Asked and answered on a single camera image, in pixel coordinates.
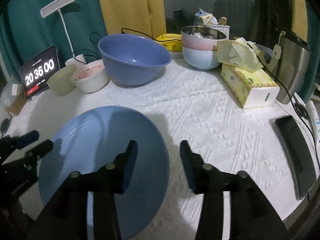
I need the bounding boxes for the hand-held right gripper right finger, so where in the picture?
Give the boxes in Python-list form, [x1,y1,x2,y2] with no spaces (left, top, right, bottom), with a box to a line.
[180,140,292,240]

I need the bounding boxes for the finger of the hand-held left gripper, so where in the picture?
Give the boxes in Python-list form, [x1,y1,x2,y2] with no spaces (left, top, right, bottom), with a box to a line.
[15,139,54,163]
[9,130,40,146]

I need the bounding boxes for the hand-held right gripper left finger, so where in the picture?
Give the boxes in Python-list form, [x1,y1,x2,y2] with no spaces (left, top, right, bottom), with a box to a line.
[26,140,138,240]

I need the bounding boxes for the blue oval plate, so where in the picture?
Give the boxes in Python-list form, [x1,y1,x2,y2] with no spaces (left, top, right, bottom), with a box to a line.
[39,106,170,240]

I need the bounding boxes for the cream bowl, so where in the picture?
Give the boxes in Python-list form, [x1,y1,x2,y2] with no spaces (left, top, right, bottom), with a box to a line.
[47,64,77,96]

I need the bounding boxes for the pink strawberry print bowl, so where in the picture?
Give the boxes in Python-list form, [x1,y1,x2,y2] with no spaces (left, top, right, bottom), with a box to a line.
[70,59,109,93]

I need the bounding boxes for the large blue bowl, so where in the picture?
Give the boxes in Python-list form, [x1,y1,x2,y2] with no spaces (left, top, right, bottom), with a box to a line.
[97,33,172,85]

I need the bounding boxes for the cardboard box with plastic bag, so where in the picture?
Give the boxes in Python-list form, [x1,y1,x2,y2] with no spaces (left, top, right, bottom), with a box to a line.
[0,84,23,110]

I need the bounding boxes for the small white box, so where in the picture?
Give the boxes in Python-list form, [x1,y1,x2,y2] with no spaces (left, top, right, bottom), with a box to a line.
[11,84,23,97]

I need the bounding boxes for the white textured tablecloth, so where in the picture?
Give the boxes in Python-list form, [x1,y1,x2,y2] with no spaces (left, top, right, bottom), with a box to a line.
[5,56,319,240]

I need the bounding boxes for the tablet with clock display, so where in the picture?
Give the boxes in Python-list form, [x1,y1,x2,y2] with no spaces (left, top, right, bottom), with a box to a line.
[20,45,61,99]

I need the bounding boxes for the yellow tissue box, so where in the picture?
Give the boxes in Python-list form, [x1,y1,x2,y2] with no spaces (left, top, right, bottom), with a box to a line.
[220,64,280,109]

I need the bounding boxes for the teal curtain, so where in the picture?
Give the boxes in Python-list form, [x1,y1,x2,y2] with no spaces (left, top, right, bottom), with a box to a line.
[306,0,320,55]
[0,0,108,63]

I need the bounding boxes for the light blue bowl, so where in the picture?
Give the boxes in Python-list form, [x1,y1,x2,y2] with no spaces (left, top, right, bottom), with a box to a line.
[182,45,222,71]

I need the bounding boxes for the black smartphone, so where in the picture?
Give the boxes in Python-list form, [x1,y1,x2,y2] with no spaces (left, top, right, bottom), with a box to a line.
[272,115,320,200]

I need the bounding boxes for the pale pink bowl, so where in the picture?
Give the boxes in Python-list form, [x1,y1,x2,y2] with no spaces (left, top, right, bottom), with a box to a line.
[181,30,220,52]

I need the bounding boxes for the yellow packet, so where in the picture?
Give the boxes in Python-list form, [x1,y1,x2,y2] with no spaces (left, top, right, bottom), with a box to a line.
[155,33,182,52]

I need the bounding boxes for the yellow soft tissue pack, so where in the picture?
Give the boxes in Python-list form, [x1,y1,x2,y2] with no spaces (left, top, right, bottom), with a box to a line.
[217,37,264,73]

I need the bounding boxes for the black scissors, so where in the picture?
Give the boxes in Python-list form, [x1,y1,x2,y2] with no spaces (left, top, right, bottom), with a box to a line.
[294,96,309,119]

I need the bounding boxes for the steel bowl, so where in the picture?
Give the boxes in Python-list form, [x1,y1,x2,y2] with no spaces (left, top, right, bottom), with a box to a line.
[180,26,227,40]

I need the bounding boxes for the white desk lamp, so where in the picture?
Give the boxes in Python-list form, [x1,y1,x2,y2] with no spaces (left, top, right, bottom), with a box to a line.
[40,0,87,68]

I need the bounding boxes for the white tube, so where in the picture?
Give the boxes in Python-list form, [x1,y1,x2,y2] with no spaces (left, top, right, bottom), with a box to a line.
[306,101,320,145]

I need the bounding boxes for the grey case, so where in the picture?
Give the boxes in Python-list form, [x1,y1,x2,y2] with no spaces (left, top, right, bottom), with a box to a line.
[254,44,273,64]

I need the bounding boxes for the stainless steel kettle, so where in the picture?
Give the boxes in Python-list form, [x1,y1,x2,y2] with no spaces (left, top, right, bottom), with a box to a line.
[275,31,311,105]

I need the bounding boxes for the white perforated basket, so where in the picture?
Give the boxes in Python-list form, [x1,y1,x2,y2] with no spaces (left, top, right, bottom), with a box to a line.
[197,21,230,40]

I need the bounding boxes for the blue and white packet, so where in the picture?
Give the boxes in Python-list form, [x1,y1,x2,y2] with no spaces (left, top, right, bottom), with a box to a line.
[195,8,216,25]

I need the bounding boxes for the yellow curtain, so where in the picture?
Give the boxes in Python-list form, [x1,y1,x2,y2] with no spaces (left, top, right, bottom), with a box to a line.
[96,0,167,40]
[291,0,308,43]

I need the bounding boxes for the black lamp cable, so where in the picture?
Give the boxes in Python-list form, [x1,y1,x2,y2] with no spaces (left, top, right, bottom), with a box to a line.
[72,32,105,64]

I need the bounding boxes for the black phone cable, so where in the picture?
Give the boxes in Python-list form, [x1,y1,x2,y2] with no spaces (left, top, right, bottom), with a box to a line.
[246,41,317,145]

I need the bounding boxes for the black charger cable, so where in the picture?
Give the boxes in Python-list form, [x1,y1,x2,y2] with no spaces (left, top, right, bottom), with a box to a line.
[121,28,181,42]

